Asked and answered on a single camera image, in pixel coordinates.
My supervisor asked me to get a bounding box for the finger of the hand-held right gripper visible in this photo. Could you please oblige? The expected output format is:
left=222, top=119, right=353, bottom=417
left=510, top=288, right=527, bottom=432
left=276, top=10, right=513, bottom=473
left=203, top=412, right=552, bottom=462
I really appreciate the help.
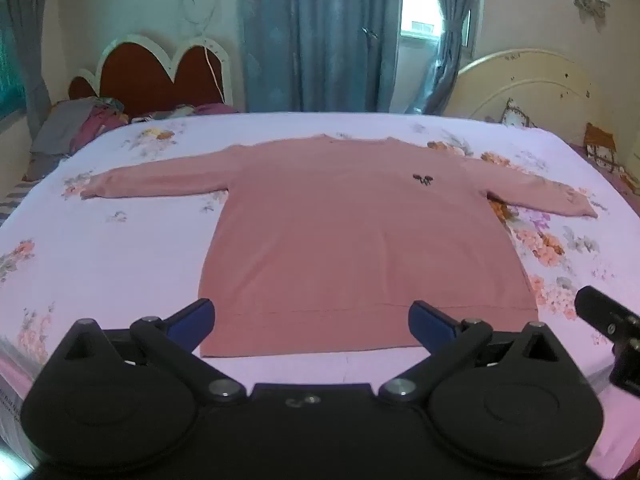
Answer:
left=574, top=285, right=640, bottom=397

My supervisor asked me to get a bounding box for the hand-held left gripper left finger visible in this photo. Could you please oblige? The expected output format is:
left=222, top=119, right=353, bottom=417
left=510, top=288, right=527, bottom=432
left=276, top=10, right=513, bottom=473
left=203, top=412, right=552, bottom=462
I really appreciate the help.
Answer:
left=49, top=298, right=247, bottom=406

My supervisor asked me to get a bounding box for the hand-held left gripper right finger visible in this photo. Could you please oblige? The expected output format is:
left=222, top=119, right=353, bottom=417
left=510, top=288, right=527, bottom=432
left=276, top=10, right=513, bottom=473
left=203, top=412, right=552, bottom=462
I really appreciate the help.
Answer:
left=378, top=300, right=571, bottom=405

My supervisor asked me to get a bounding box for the pink long-sleeved sweater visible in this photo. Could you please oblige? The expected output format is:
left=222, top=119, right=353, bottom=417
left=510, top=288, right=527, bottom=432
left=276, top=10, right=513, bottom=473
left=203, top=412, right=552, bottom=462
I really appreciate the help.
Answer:
left=80, top=133, right=599, bottom=359

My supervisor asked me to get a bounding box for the pile of clothes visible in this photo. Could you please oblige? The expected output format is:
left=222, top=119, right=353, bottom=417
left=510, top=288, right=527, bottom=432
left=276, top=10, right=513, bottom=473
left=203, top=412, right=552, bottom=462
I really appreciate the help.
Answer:
left=24, top=96, right=238, bottom=181

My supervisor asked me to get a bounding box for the floral bed sheet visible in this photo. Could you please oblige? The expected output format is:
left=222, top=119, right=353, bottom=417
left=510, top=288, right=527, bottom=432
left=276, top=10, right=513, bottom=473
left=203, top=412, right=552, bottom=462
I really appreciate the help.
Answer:
left=0, top=110, right=640, bottom=480

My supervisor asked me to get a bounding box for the patterned pillow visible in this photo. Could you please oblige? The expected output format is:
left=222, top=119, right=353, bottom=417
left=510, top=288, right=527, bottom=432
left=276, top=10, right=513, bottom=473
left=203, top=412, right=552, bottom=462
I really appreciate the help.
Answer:
left=499, top=97, right=537, bottom=129
left=583, top=122, right=620, bottom=170

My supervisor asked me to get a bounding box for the grey striped cloth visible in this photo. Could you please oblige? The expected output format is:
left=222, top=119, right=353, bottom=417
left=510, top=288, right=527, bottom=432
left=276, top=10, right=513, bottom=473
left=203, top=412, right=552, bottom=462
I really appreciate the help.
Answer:
left=0, top=179, right=35, bottom=223

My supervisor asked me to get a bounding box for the cream headboard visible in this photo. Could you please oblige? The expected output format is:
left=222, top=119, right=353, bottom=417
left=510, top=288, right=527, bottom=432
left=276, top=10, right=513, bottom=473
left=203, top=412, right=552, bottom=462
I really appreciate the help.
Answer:
left=442, top=48, right=606, bottom=148

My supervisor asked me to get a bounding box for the narrow blue-grey curtain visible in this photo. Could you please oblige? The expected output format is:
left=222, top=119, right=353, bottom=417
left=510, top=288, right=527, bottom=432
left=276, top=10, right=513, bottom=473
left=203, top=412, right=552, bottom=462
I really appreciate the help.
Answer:
left=407, top=0, right=488, bottom=117

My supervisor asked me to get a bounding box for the wide blue-grey curtain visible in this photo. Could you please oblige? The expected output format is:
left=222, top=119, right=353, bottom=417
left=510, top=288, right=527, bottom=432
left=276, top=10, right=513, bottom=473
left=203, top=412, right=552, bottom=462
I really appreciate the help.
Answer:
left=239, top=0, right=407, bottom=114

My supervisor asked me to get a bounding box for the window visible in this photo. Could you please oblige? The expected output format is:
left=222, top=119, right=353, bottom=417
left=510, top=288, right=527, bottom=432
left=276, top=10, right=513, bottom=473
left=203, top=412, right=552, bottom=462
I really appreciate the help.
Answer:
left=399, top=0, right=442, bottom=41

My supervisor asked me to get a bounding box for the blue-grey curtain beside teal window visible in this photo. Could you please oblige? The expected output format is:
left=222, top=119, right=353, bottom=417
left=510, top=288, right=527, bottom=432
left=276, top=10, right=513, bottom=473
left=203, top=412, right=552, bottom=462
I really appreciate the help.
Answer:
left=0, top=0, right=53, bottom=128

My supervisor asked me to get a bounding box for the red headboard with white frame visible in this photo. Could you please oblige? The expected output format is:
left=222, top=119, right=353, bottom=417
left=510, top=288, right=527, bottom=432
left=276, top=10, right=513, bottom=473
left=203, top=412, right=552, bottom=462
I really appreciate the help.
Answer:
left=68, top=34, right=235, bottom=116

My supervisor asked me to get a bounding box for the white cable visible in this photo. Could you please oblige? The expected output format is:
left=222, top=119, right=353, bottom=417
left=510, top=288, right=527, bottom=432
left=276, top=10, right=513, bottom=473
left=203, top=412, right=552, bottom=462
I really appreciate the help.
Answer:
left=182, top=0, right=226, bottom=107

